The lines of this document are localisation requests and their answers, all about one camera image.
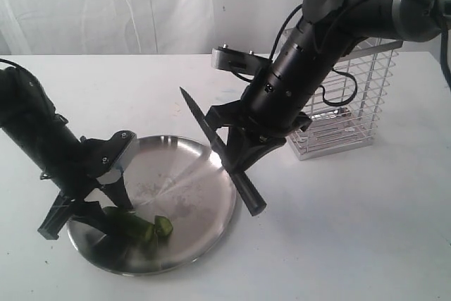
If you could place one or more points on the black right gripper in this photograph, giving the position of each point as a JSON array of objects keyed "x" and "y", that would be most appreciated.
[{"x": 275, "y": 97}]

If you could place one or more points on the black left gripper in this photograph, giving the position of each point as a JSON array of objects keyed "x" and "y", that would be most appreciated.
[{"x": 61, "y": 155}]

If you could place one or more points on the black handled knife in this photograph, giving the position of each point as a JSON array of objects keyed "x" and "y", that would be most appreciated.
[{"x": 252, "y": 199}]

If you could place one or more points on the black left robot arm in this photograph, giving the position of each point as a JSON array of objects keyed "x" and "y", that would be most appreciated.
[{"x": 22, "y": 98}]

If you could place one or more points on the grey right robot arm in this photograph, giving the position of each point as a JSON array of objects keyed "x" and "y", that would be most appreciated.
[{"x": 403, "y": 20}]

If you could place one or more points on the green object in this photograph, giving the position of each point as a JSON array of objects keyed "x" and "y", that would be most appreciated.
[{"x": 163, "y": 226}]

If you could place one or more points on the round stainless steel plate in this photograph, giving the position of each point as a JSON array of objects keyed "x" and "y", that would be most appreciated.
[{"x": 170, "y": 176}]

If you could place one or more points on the white backdrop curtain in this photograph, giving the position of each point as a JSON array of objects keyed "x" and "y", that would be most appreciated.
[{"x": 139, "y": 26}]

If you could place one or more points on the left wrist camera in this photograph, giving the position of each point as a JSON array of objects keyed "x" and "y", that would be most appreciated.
[{"x": 107, "y": 160}]

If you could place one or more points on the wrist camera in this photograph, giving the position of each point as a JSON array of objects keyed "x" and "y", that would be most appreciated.
[
  {"x": 223, "y": 58},
  {"x": 107, "y": 160}
]

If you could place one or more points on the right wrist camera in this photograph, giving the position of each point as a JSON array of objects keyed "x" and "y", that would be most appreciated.
[{"x": 223, "y": 58}]

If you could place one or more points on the wire mesh utensil holder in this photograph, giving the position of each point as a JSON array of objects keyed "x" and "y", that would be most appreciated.
[{"x": 366, "y": 70}]

